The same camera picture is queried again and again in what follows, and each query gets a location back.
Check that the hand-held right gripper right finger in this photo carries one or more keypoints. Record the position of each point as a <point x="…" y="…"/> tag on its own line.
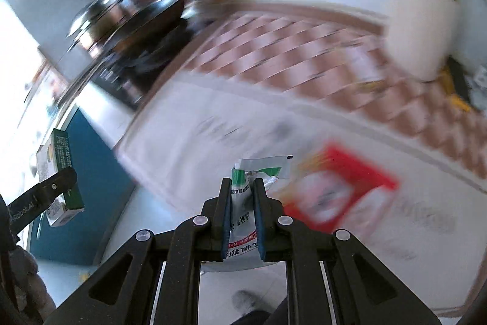
<point x="260" y="222"/>

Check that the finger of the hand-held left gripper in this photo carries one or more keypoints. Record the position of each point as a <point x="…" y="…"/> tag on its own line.
<point x="45" y="193"/>

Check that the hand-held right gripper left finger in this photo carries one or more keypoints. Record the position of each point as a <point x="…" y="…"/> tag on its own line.
<point x="227" y="218"/>

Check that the green white sachet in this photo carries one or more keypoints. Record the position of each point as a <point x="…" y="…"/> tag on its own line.
<point x="243" y="218"/>

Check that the green white box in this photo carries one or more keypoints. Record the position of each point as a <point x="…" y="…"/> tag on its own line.
<point x="62" y="161"/>

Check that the person's left forearm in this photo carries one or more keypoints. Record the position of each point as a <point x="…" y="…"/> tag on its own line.
<point x="30" y="283"/>

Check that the blue cabinet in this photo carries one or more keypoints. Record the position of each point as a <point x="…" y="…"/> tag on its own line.
<point x="76" y="191"/>

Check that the grey slipper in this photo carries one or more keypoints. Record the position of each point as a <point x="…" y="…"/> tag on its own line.
<point x="247" y="300"/>

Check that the red snack packet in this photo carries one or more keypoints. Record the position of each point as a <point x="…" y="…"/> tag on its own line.
<point x="342" y="191"/>

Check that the person's dark trouser legs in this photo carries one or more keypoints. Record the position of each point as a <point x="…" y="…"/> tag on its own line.
<point x="266" y="313"/>

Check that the checkered tablecloth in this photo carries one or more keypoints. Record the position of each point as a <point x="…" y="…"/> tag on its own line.
<point x="266" y="89"/>

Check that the black gas stove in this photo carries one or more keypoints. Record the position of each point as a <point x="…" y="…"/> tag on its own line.
<point x="129" y="66"/>

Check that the small beige box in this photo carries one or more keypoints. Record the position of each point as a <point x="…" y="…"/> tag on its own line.
<point x="359" y="62"/>

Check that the black wok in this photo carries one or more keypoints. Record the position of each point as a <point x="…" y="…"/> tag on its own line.
<point x="152" y="24"/>

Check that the black phone yellow case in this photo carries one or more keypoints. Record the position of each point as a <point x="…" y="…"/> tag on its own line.
<point x="460" y="83"/>

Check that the cream chopstick holder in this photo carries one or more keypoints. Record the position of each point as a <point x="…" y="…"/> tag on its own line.
<point x="420" y="32"/>

